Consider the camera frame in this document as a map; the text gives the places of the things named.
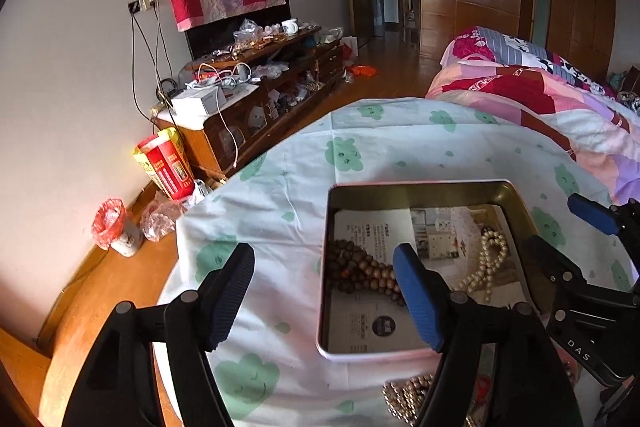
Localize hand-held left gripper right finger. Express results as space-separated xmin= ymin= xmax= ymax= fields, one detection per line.
xmin=392 ymin=243 xmax=586 ymax=427

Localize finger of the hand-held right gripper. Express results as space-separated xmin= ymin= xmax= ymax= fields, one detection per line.
xmin=522 ymin=234 xmax=589 ymax=294
xmin=567 ymin=193 xmax=640 ymax=239

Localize printed paper leaflet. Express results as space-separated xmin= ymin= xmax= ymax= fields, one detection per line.
xmin=322 ymin=204 xmax=538 ymax=353

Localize grey metallic bead bracelet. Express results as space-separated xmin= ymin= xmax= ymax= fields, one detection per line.
xmin=382 ymin=374 xmax=476 ymax=427

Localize black hanging cables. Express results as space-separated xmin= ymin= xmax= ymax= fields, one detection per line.
xmin=131 ymin=9 xmax=176 ymax=118

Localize white bin with red liner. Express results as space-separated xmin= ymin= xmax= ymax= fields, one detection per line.
xmin=91 ymin=198 xmax=143 ymax=258

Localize pink cookie tin box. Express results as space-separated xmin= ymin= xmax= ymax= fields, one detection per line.
xmin=316 ymin=179 xmax=551 ymax=363

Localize crumpled clear plastic bag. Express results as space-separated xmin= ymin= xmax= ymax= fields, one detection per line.
xmin=140 ymin=192 xmax=203 ymax=243

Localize pink patchwork quilt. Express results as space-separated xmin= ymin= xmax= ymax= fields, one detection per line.
xmin=425 ymin=26 xmax=640 ymax=208

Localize brown wooden bead bracelet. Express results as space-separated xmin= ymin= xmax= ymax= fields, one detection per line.
xmin=325 ymin=239 xmax=408 ymax=308

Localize dark wooden headboard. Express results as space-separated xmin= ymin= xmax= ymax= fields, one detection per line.
xmin=607 ymin=66 xmax=640 ymax=108

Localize black television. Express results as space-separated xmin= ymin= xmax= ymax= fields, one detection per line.
xmin=185 ymin=0 xmax=292 ymax=60

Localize white cardboard box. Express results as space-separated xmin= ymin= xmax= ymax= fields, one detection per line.
xmin=170 ymin=86 xmax=226 ymax=118

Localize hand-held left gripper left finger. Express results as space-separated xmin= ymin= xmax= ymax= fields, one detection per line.
xmin=60 ymin=243 xmax=256 ymax=427

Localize red and yellow paper bag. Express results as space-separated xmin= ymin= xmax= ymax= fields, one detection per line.
xmin=132 ymin=127 xmax=197 ymax=200

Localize white power strip with cables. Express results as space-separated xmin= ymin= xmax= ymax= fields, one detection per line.
xmin=192 ymin=63 xmax=252 ymax=88

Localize white pearl necklace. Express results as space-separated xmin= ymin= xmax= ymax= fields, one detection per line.
xmin=452 ymin=229 xmax=510 ymax=305

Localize wooden television cabinet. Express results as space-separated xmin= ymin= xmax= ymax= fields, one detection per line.
xmin=150 ymin=27 xmax=351 ymax=180

